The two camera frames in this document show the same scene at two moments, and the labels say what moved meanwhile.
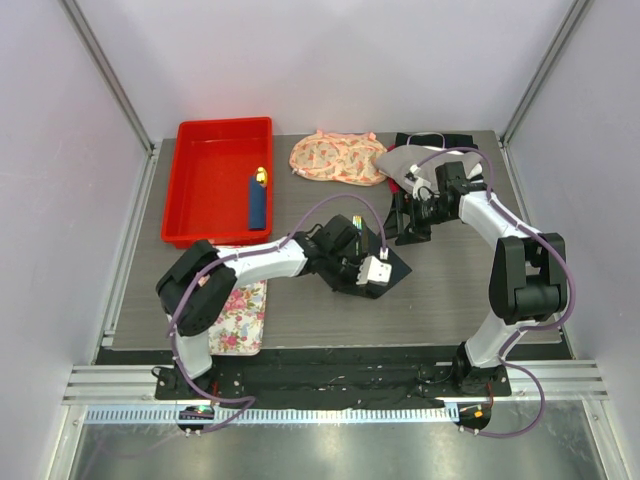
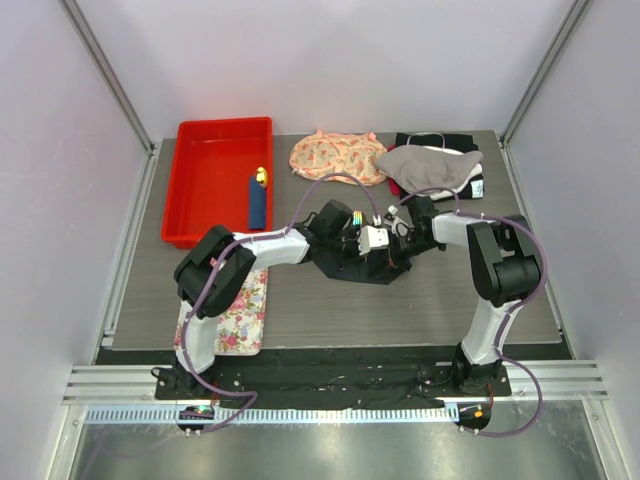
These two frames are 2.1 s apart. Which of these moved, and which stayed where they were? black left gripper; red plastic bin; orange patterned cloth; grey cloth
Moved: black left gripper
Stayed: orange patterned cloth; red plastic bin; grey cloth
